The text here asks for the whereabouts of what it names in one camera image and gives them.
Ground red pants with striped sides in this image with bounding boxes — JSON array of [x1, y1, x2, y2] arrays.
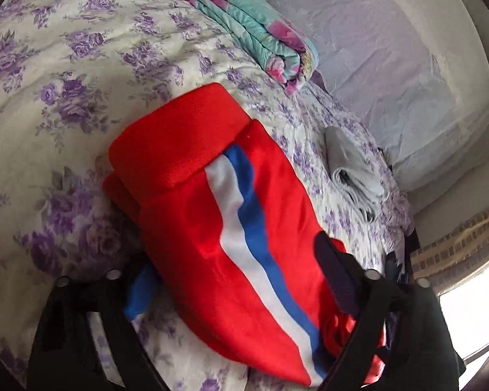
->
[[102, 82, 386, 388]]

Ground dark navy garment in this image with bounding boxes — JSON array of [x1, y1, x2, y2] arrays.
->
[[384, 229, 421, 283]]

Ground checkered beige cloth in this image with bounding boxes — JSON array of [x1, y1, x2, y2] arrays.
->
[[411, 208, 489, 295]]

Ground folded grey garment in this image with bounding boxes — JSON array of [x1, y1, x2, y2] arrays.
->
[[324, 126, 390, 223]]

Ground purple floral bed quilt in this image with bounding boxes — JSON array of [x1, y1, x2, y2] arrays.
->
[[0, 0, 412, 386]]

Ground folded teal floral blanket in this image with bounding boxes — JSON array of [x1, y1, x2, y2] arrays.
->
[[185, 0, 319, 95]]

